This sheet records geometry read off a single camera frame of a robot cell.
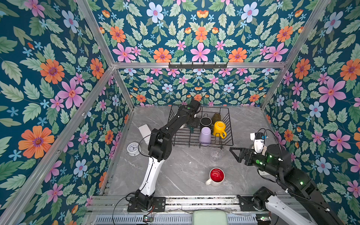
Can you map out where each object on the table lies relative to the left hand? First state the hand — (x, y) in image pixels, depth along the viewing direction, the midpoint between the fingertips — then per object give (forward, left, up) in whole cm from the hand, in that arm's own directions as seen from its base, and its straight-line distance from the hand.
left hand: (194, 118), depth 96 cm
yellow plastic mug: (-8, -16, -1) cm, 18 cm away
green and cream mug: (-5, +2, -4) cm, 7 cm away
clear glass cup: (-24, -12, -6) cm, 27 cm away
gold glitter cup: (+4, -17, -5) cm, 18 cm away
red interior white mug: (-36, -10, -11) cm, 39 cm away
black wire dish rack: (-8, +8, -11) cm, 16 cm away
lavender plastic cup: (-14, -5, 0) cm, 15 cm away
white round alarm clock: (-16, +42, -9) cm, 46 cm away
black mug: (-2, -8, -1) cm, 8 cm away
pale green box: (-56, -3, -9) cm, 57 cm away
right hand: (-32, -16, +15) cm, 39 cm away
